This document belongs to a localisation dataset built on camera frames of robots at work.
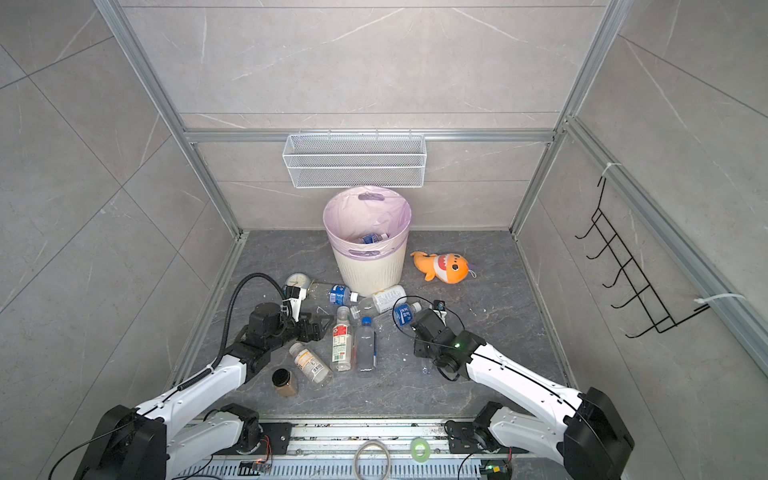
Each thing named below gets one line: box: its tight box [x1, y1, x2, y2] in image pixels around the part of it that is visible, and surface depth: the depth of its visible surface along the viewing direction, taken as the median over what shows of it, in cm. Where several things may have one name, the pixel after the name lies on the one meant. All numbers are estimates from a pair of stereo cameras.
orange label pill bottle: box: [289, 342, 333, 385], surface depth 83 cm
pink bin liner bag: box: [322, 186, 412, 262], surface depth 95 cm
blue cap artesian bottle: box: [356, 316, 374, 378], surface depth 91 cm
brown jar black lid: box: [271, 368, 297, 397], surface depth 76 cm
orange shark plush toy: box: [410, 251, 469, 284], surface depth 102 cm
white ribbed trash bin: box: [323, 186, 412, 297], surface depth 95 cm
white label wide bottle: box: [350, 285, 408, 319], surface depth 95 cm
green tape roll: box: [410, 438, 431, 463], surface depth 73 cm
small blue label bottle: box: [361, 233, 390, 244], surface depth 106 cm
